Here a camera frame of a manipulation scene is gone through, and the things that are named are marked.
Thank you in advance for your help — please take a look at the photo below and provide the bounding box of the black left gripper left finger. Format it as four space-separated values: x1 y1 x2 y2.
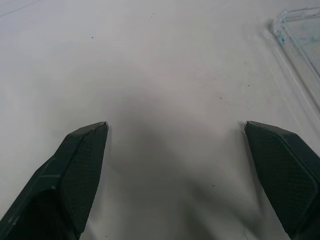
0 121 109 240

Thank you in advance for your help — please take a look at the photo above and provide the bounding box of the clear plastic container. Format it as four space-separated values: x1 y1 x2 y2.
265 7 320 112

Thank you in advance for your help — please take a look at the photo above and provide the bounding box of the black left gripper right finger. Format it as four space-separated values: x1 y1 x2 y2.
244 120 320 240

